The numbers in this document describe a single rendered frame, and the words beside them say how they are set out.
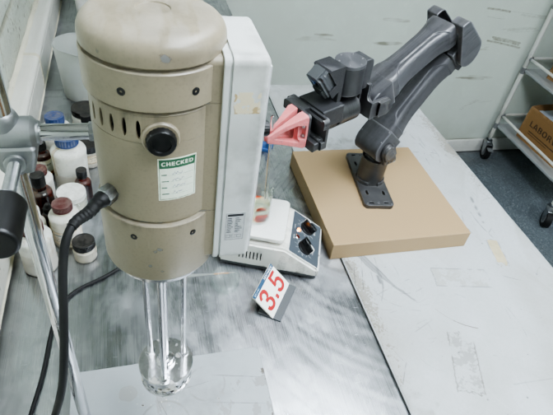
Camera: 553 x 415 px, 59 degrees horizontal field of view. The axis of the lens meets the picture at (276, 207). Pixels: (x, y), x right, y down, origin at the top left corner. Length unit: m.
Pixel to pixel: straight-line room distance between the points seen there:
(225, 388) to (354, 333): 0.26
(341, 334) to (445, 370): 0.19
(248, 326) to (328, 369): 0.16
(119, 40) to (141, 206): 0.13
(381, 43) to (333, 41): 0.26
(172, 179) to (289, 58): 2.17
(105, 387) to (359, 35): 2.12
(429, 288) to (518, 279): 0.22
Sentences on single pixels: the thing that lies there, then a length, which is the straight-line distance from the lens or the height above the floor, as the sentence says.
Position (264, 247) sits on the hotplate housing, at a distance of 0.95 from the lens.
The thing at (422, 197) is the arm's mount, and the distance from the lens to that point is 1.21.
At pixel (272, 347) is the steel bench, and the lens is 0.89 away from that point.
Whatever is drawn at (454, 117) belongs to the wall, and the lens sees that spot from 3.17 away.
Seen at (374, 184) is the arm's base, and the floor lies 0.96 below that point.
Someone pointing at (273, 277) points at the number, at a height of 0.93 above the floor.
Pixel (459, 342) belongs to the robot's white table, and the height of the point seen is 0.90.
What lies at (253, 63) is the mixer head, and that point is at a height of 1.50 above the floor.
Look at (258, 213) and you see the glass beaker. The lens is 0.93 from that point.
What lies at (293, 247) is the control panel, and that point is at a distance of 0.96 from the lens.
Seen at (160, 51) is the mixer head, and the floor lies 1.51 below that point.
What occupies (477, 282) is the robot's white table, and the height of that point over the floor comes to 0.90.
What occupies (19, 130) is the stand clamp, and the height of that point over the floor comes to 1.43.
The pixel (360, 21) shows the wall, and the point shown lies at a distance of 2.57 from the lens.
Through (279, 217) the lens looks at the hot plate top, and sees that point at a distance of 0.98.
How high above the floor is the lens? 1.65
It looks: 41 degrees down
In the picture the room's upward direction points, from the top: 10 degrees clockwise
